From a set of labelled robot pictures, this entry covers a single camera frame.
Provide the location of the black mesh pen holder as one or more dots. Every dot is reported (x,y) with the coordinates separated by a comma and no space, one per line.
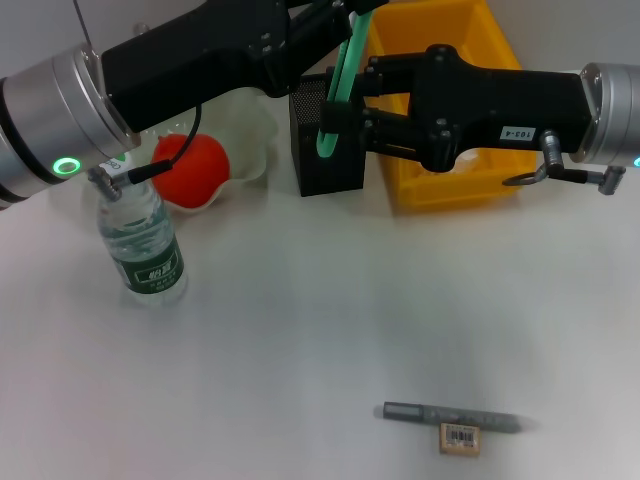
(330,175)

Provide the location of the pale green wavy fruit plate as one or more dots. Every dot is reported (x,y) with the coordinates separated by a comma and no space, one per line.
(250,130)

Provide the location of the grey marker pen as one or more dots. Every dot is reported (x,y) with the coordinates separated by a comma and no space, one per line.
(450,416)

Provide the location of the red tomato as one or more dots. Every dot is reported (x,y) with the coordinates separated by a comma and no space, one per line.
(200,170)

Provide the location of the white paper ball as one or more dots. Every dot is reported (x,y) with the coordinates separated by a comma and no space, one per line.
(470,161)

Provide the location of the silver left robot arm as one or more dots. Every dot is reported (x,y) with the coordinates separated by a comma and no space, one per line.
(50,115)

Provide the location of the beige barcode eraser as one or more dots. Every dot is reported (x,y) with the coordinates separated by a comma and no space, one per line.
(460,439)

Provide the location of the yellow plastic bin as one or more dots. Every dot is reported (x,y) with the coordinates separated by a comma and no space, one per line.
(450,192)

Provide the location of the mint green utility knife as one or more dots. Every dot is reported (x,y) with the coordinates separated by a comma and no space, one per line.
(350,60)

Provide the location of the clear green-label water bottle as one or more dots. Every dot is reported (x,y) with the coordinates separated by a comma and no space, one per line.
(145,250)

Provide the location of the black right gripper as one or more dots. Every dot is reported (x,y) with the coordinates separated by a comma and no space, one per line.
(490,110)

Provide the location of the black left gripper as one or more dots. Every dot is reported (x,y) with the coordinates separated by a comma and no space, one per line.
(200,65)

